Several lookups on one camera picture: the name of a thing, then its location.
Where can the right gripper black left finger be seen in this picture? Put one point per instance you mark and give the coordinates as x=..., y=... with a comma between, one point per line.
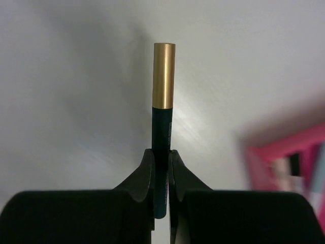
x=138, y=221

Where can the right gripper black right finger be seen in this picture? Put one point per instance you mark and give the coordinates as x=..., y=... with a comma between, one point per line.
x=182, y=182

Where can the pink bottom drawer front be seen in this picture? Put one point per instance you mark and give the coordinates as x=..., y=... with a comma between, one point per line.
x=293, y=164

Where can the brown gold makeup pencil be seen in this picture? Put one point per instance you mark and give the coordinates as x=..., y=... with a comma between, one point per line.
x=162, y=116

